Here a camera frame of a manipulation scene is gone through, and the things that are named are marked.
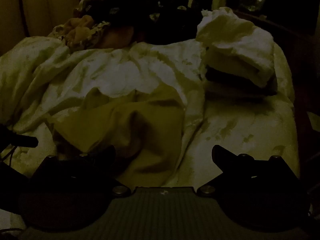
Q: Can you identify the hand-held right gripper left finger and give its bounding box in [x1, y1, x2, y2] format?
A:
[32, 145, 131, 196]

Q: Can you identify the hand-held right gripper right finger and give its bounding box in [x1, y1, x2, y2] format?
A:
[197, 145, 301, 196]

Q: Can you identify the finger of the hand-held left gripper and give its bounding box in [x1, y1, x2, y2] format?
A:
[0, 124, 39, 148]

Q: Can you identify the olive yellow cloth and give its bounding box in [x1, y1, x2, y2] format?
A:
[51, 87, 187, 187]

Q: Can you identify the dark clothes pile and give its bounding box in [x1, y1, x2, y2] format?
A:
[110, 2, 208, 44]

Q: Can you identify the white blanket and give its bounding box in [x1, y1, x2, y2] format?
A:
[0, 36, 300, 188]

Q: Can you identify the white folded cloth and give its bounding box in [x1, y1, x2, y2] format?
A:
[195, 6, 275, 88]

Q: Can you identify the orange cloth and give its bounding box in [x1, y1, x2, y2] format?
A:
[65, 14, 97, 46]

